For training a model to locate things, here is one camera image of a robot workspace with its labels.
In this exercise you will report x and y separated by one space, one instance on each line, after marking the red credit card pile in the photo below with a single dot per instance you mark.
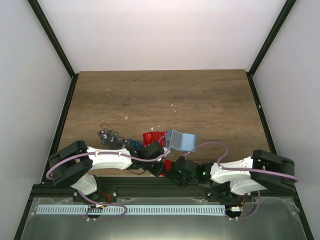
153 136

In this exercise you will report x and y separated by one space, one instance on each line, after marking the blue credit card pile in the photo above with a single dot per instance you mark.
133 144

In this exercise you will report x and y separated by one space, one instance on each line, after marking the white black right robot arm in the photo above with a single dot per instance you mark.
262 171

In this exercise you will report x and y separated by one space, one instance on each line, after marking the black left frame post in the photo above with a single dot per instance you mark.
45 24

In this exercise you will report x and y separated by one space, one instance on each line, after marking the grey metal base plate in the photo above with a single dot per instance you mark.
266 219

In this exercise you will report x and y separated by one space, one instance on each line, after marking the light blue slotted cable duct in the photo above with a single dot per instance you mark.
206 210

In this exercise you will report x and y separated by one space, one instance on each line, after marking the single red credit card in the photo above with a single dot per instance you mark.
166 170

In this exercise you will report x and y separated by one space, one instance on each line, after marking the black frame post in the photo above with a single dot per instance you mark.
45 24
275 29

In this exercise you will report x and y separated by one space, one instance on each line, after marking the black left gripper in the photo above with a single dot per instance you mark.
158 171

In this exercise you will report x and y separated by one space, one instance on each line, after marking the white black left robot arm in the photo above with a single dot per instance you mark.
69 166

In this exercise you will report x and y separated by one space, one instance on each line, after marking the black credit card pile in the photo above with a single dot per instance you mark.
112 139

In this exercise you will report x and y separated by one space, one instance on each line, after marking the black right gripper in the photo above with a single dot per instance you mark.
173 176

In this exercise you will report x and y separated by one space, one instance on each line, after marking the black right frame post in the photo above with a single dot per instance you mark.
275 29

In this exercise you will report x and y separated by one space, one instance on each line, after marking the blue card holder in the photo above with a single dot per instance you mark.
180 141

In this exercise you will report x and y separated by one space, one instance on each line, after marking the black front frame rail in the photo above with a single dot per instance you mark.
128 187

